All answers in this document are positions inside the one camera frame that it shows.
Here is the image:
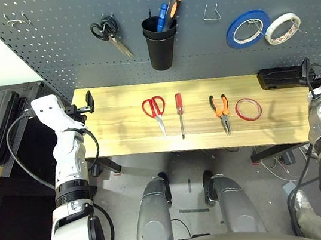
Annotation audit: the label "white tape roll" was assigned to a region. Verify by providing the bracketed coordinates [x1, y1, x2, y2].
[262, 11, 305, 47]

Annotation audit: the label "black right camera cable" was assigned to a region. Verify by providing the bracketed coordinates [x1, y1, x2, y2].
[303, 62, 321, 100]

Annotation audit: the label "orange and black pliers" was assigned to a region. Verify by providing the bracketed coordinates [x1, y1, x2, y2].
[208, 93, 234, 139]

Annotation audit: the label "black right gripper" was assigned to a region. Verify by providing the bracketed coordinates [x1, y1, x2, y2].
[300, 54, 321, 90]

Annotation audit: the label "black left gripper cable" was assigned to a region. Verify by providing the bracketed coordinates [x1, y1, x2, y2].
[81, 126, 105, 180]

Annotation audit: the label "dark floor socket box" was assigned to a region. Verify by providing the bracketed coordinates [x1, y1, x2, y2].
[277, 150, 296, 166]

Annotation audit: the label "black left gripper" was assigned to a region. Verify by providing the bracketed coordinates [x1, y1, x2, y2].
[61, 89, 98, 125]

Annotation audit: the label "white sneaker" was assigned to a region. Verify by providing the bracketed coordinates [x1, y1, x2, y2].
[291, 187, 316, 218]

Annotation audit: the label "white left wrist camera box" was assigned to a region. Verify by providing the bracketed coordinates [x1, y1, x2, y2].
[29, 90, 86, 137]

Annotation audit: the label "black plastic case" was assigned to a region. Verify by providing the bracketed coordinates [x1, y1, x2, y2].
[255, 62, 310, 93]

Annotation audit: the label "silver wire hook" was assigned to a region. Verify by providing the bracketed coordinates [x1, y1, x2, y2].
[201, 1, 222, 23]

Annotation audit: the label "blue handled screwdriver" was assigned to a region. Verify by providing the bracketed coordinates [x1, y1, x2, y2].
[152, 2, 172, 33]

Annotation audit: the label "orange and black screwdriver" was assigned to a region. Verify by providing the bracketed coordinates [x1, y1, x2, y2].
[157, 0, 187, 32]

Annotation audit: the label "red handled scissors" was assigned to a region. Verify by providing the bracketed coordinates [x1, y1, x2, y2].
[140, 94, 170, 139]

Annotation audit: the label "long grey floor tape strip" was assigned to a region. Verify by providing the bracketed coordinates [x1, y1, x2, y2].
[178, 205, 210, 217]

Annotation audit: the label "black plastic cup holder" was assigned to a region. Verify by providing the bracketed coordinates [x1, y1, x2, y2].
[140, 13, 184, 73]

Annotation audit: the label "black handled scissors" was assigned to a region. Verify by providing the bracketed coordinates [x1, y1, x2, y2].
[87, 9, 135, 64]

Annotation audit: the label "black left camera cable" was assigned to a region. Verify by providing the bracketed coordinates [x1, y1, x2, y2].
[2, 108, 57, 196]

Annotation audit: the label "silver right robot leg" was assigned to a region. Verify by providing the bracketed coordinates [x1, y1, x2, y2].
[200, 162, 268, 240]

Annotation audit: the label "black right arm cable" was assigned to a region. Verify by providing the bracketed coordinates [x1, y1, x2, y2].
[279, 141, 321, 240]

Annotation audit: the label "grey floor pedal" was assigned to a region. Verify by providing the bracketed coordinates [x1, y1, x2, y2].
[280, 180, 299, 199]

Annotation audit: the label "dark grey metal pegboard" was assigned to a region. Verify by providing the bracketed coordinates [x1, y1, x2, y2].
[0, 0, 321, 113]

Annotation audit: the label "black camera cable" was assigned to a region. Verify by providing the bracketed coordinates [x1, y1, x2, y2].
[2, 108, 57, 196]
[303, 62, 321, 100]

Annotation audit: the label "silver double peg hook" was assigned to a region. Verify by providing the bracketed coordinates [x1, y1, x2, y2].
[2, 9, 32, 29]

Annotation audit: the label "red handled screwdriver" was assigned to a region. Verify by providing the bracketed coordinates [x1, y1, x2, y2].
[173, 92, 188, 140]

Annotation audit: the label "blue tape roll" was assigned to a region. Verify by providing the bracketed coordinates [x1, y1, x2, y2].
[222, 7, 273, 50]

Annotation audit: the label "thin red tape roll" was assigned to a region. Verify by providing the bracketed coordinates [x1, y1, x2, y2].
[233, 96, 264, 123]

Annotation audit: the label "black equipment cabinet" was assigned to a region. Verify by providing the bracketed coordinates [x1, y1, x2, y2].
[0, 72, 106, 240]

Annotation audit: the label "black table leg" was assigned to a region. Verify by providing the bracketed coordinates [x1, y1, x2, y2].
[95, 155, 123, 176]

